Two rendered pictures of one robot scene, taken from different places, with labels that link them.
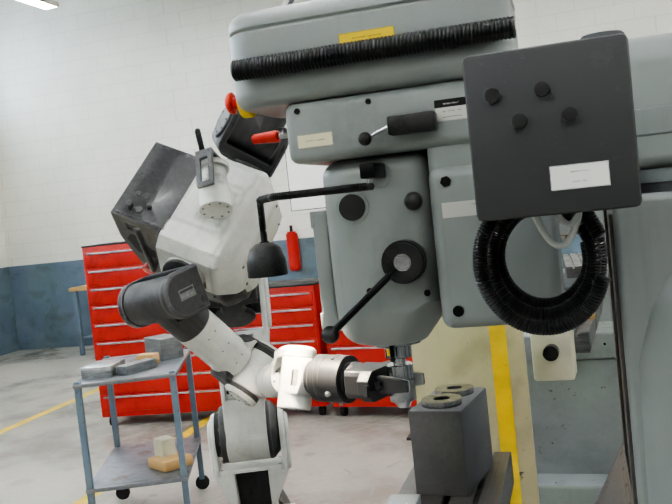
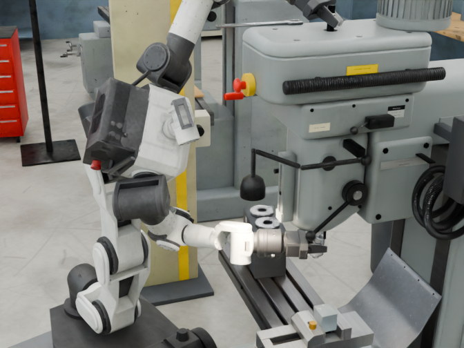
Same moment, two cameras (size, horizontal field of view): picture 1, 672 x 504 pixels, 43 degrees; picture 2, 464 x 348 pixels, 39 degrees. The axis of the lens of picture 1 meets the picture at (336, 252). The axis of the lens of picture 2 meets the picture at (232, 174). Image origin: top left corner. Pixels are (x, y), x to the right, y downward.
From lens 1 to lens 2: 1.32 m
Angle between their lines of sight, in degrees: 39
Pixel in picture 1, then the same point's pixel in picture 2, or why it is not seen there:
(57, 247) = not seen: outside the picture
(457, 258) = (382, 190)
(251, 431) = (134, 253)
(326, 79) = (335, 92)
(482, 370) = not seen: hidden behind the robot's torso
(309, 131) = (317, 122)
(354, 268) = (323, 196)
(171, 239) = (147, 159)
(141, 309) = (137, 213)
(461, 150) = (393, 132)
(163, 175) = (125, 106)
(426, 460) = (263, 260)
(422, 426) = not seen: hidden behind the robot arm
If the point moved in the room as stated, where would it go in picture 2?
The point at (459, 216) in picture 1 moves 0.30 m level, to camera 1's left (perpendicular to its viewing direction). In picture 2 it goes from (388, 168) to (306, 195)
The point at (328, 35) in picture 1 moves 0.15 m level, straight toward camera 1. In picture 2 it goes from (340, 66) to (384, 80)
